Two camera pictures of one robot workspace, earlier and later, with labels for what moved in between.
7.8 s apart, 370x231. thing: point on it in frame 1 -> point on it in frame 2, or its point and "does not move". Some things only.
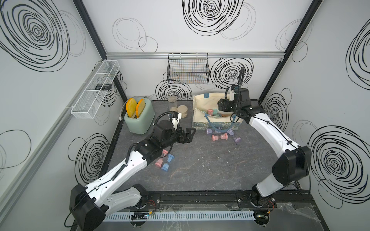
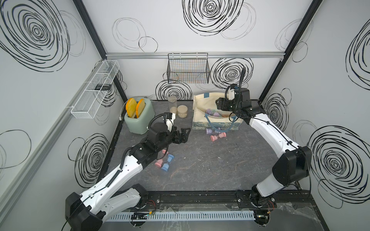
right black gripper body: (228, 106) does not move
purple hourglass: (231, 132) -> (212, 112)
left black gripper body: (179, 138) does not move
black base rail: (294, 200) does not move
